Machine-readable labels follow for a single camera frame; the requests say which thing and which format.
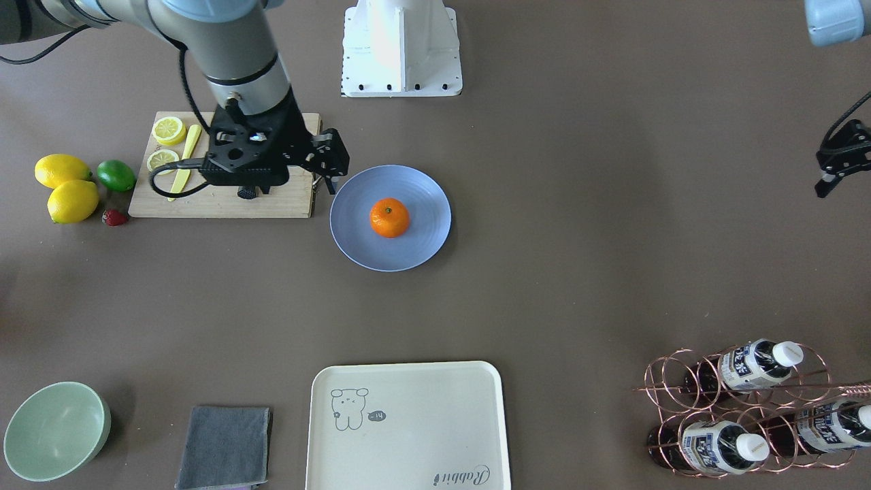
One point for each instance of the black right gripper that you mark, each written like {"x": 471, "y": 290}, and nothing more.
{"x": 297, "y": 141}

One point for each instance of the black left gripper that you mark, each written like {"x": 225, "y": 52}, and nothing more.
{"x": 846, "y": 153}

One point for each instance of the orange mandarin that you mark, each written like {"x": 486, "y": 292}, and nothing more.
{"x": 389, "y": 218}

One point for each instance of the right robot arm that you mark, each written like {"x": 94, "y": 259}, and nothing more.
{"x": 230, "y": 41}

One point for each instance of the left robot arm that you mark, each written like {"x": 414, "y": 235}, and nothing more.
{"x": 835, "y": 22}

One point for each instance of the blue plate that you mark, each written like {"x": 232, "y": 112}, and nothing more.
{"x": 430, "y": 218}

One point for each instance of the wooden cutting board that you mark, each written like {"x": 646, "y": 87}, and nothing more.
{"x": 292, "y": 200}

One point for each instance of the lemon slice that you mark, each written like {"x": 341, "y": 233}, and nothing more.
{"x": 160, "y": 158}
{"x": 169, "y": 131}

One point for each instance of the dark drink bottle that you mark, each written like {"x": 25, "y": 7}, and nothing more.
{"x": 839, "y": 426}
{"x": 707, "y": 448}
{"x": 757, "y": 365}

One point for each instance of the green lime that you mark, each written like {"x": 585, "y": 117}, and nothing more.
{"x": 116, "y": 176}

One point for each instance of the red strawberry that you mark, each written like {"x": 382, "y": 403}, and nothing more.
{"x": 114, "y": 217}

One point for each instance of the yellow lemon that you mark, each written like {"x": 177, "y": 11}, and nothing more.
{"x": 57, "y": 168}
{"x": 73, "y": 201}

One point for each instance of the cream rabbit tray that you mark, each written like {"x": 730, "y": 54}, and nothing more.
{"x": 438, "y": 425}

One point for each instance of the grey folded cloth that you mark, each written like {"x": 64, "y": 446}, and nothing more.
{"x": 225, "y": 448}

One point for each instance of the pale green bowl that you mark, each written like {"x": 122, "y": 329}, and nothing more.
{"x": 56, "y": 431}

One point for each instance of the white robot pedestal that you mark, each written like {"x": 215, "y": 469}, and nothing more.
{"x": 401, "y": 49}

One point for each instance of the copper wire bottle rack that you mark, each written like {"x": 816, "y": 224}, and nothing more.
{"x": 811, "y": 383}

